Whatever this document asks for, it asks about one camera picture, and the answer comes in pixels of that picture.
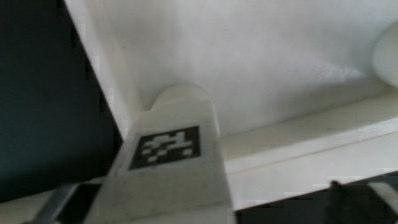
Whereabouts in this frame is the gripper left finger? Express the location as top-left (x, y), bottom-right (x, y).
top-left (23, 183), bottom-right (101, 224)

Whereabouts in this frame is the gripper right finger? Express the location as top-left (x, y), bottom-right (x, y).
top-left (325, 180), bottom-right (398, 224)

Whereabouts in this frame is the white square table top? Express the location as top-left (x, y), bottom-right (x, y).
top-left (64, 0), bottom-right (398, 209)

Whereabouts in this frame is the white U-shaped obstacle fence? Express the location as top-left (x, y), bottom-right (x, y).
top-left (0, 178), bottom-right (103, 224)

